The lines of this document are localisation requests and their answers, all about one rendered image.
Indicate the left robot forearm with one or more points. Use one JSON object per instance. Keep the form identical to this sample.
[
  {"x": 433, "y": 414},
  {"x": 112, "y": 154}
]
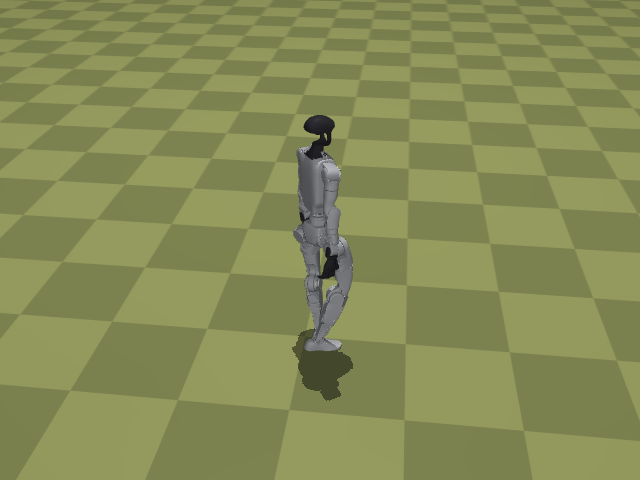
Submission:
[{"x": 302, "y": 208}]

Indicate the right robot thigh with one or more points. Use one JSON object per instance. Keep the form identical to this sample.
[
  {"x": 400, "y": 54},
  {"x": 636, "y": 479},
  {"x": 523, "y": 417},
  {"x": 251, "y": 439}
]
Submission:
[{"x": 344, "y": 274}]

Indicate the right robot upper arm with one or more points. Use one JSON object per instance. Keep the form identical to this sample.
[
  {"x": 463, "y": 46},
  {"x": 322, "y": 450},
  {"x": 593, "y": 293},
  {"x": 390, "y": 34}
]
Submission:
[{"x": 331, "y": 176}]

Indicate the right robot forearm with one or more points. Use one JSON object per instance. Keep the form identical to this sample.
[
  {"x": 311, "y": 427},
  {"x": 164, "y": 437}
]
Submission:
[{"x": 331, "y": 226}]

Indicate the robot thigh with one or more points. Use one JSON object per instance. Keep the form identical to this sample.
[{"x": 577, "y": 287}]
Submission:
[
  {"x": 344, "y": 274},
  {"x": 311, "y": 256}
]

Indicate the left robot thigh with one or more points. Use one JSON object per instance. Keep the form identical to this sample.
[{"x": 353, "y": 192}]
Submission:
[{"x": 311, "y": 256}]

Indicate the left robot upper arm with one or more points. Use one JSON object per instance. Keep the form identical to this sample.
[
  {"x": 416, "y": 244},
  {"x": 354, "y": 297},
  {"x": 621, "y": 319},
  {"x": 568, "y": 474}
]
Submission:
[{"x": 299, "y": 151}]

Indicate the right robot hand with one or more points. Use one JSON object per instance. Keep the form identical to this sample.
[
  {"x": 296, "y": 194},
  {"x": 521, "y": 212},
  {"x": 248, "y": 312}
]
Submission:
[{"x": 330, "y": 265}]

